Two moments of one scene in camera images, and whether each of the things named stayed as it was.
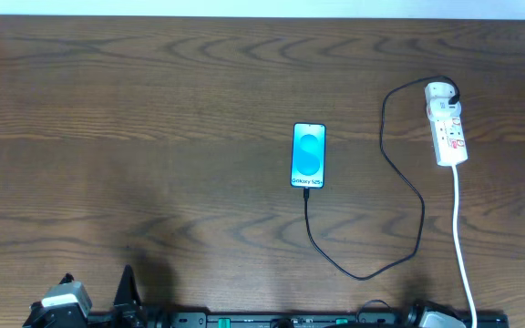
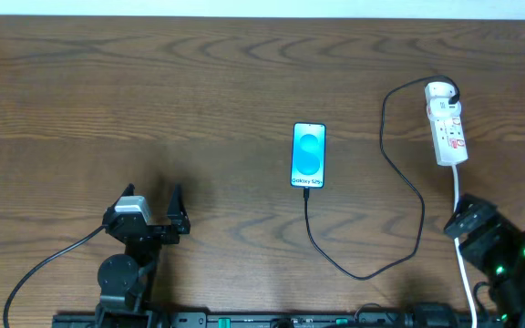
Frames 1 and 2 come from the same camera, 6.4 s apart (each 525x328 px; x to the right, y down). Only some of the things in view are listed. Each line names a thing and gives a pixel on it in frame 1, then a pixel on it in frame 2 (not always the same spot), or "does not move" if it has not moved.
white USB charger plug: [437, 94] does not move
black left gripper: [103, 312] → [161, 230]
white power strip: [449, 139] does not move
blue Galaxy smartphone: [308, 156] does not move
